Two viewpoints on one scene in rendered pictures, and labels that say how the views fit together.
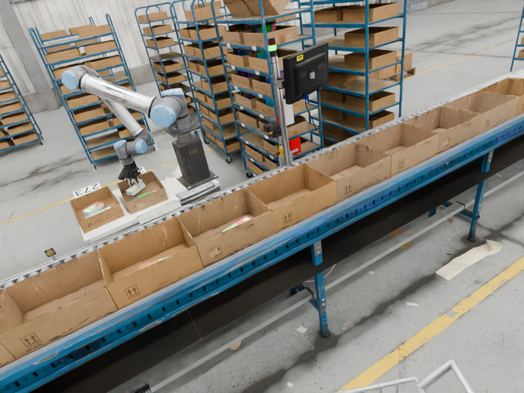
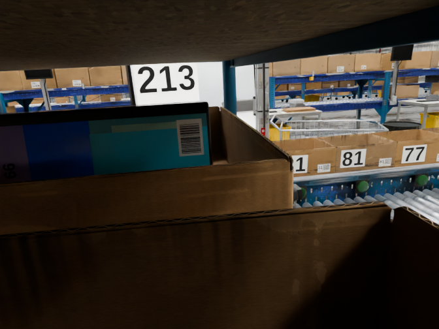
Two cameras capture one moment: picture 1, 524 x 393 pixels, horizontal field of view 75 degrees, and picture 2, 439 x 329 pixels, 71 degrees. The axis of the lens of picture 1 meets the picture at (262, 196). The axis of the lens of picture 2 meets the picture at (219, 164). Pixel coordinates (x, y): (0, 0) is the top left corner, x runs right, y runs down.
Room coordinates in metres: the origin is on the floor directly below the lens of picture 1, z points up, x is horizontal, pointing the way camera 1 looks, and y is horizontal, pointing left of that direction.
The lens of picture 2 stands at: (3.50, -0.10, 1.50)
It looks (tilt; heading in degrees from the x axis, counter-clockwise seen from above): 17 degrees down; 196
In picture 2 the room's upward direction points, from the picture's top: 3 degrees counter-clockwise
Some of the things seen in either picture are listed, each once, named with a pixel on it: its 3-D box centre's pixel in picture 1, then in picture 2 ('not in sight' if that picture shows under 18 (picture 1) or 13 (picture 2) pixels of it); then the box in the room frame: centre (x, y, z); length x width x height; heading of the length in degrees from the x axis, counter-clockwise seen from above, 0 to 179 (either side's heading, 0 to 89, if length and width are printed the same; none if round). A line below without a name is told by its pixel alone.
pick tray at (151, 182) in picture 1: (142, 191); not in sight; (2.32, 0.88, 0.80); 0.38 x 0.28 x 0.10; 25
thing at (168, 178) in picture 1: (146, 196); not in sight; (2.36, 0.87, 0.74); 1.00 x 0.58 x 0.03; 117
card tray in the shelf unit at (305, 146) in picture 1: (285, 144); not in sight; (3.16, -0.33, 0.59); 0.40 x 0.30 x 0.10; 22
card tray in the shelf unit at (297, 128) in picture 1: (282, 125); not in sight; (3.16, -0.32, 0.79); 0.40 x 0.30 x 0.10; 25
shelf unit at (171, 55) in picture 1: (168, 65); not in sight; (6.81, 1.23, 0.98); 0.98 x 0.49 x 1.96; 23
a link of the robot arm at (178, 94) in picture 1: (174, 102); not in sight; (2.45, 0.48, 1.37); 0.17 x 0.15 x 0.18; 167
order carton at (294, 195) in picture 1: (291, 197); (295, 157); (1.58, -0.15, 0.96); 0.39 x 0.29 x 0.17; 114
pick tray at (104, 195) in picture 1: (96, 207); not in sight; (2.19, 1.18, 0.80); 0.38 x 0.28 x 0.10; 29
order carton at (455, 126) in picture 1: (439, 130); not in sight; (2.06, -1.23, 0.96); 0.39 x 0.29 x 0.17; 113
